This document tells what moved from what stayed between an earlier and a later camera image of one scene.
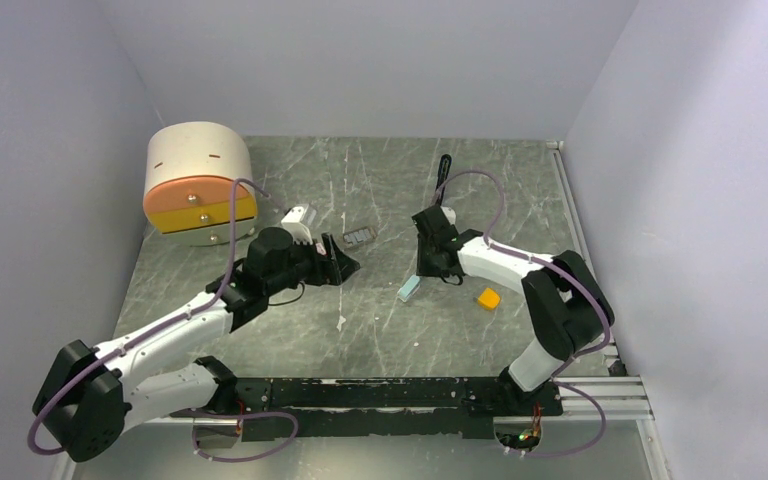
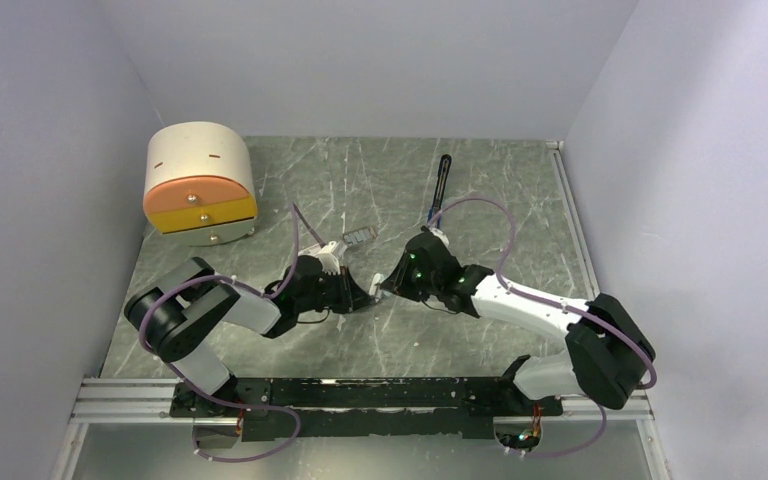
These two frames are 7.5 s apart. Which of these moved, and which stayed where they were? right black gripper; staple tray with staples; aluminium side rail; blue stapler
Moved: right black gripper
Stayed: blue stapler; staple tray with staples; aluminium side rail
